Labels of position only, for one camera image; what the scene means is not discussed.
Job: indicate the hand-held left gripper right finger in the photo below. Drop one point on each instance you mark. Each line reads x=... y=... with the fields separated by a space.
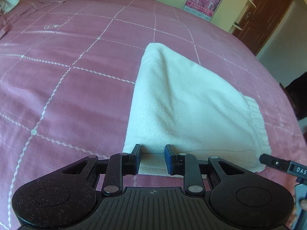
x=168 y=160

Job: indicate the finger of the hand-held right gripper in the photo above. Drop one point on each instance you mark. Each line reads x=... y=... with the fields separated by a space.
x=275 y=163

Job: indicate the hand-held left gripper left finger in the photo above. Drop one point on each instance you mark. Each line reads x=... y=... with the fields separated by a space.
x=137 y=160

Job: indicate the white pants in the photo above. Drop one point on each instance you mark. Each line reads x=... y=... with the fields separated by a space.
x=187 y=105

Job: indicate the person's right hand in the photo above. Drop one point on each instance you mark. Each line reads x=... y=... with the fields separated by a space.
x=304 y=204

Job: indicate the dark cloth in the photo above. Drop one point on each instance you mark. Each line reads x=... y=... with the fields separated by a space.
x=297 y=95

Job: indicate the pink checked bed sheet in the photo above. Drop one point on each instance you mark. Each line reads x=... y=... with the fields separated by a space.
x=60 y=88

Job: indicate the brown wooden door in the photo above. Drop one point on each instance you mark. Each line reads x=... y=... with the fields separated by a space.
x=266 y=16

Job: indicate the cream wardrobe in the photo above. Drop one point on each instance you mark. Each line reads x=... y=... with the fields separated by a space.
x=235 y=7

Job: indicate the patterned floral blanket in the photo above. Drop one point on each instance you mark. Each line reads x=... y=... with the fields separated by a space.
x=10 y=3

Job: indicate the pink wall poster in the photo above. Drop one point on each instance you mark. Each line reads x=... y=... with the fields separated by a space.
x=206 y=0

